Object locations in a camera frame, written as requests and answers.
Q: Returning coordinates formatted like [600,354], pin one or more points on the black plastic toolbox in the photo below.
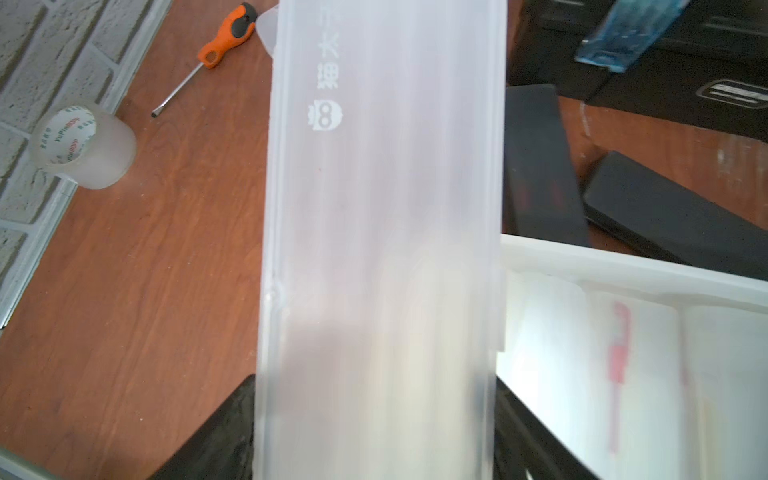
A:
[701,63]

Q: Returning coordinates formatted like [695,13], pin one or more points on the orange handled screwdriver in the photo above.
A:
[235,29]

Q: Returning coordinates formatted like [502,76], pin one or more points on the smooth translucent pencil case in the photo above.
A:
[381,309]

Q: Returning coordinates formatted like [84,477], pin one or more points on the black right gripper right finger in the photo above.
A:
[524,448]

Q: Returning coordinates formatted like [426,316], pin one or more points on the white plastic storage box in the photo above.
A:
[674,285]

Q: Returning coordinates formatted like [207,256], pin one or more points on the flat black pencil case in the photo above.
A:
[666,221]

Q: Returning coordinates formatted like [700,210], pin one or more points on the ribbed translucent pencil case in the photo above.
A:
[266,29]

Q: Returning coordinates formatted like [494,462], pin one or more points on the translucent pencil case with pencil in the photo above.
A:
[726,367]

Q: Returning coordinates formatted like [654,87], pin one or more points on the long black pencil case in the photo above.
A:
[542,199]

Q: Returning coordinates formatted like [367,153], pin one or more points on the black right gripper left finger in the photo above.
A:
[222,447]

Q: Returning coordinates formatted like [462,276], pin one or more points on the clear tape roll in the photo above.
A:
[83,143]

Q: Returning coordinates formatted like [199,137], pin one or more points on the small translucent pencil case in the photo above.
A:
[601,371]

